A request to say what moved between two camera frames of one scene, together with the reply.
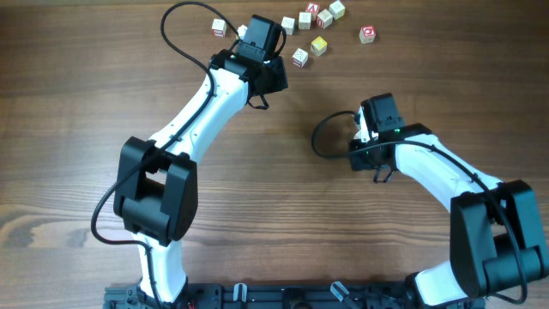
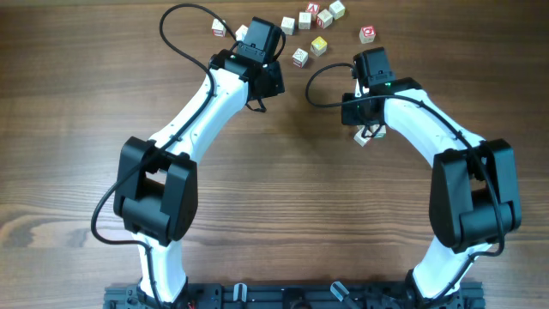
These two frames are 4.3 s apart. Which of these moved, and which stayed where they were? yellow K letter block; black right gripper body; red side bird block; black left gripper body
Moved: black right gripper body
Stayed: black left gripper body; red side bird block; yellow K letter block
